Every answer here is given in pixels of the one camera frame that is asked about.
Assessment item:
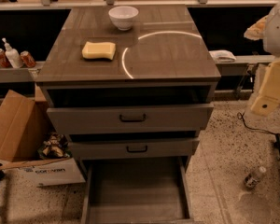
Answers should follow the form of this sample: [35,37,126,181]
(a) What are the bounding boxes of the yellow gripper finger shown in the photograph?
[249,59,280,117]

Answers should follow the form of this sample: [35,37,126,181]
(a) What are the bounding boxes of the yellow rectangular sponge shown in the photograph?
[82,42,116,60]

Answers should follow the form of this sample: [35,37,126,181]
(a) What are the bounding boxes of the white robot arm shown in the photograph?
[244,0,280,117]

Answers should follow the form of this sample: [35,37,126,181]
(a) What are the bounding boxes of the top grey drawer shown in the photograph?
[47,104,214,134]

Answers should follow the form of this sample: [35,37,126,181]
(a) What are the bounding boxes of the grey drawer cabinet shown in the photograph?
[35,5,222,170]

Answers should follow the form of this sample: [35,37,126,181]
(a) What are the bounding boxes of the bottom open grey drawer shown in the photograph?
[81,157,194,224]

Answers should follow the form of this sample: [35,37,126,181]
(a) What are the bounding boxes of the middle grey drawer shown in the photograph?
[69,138,199,160]

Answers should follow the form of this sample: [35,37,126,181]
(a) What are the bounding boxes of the folded white cloth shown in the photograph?
[210,49,236,63]

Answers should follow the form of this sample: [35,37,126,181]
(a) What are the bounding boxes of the clear plastic bottle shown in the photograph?
[244,166,267,189]

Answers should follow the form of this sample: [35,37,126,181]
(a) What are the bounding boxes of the white ceramic bowl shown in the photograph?
[108,6,139,31]

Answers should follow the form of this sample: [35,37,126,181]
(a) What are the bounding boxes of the crumpled snack bag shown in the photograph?
[37,132,72,160]

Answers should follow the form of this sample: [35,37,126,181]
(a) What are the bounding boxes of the right red soda can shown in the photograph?
[20,50,36,68]

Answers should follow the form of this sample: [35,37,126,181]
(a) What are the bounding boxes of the red soda can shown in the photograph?
[20,50,36,68]
[0,49,10,68]

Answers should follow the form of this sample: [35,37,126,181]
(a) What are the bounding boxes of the open cardboard box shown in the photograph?
[0,90,85,187]

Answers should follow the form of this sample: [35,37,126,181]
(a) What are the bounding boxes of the white pump soap bottle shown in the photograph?
[2,38,23,68]

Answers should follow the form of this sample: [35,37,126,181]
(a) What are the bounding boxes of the left red soda can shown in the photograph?
[0,49,10,68]

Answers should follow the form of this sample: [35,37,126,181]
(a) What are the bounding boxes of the black floor cable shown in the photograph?
[236,64,279,136]

